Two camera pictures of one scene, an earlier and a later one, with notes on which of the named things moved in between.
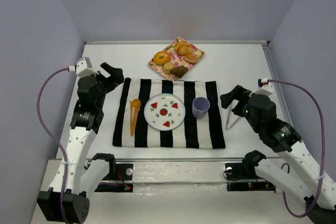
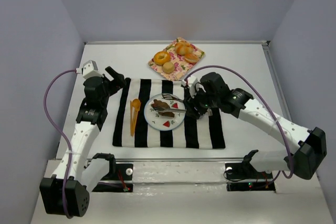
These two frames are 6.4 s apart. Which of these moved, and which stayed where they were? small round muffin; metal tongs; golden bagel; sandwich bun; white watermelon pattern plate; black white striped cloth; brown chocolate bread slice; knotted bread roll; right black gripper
Moved: metal tongs; brown chocolate bread slice; right black gripper
Stayed: sandwich bun; black white striped cloth; small round muffin; golden bagel; knotted bread roll; white watermelon pattern plate
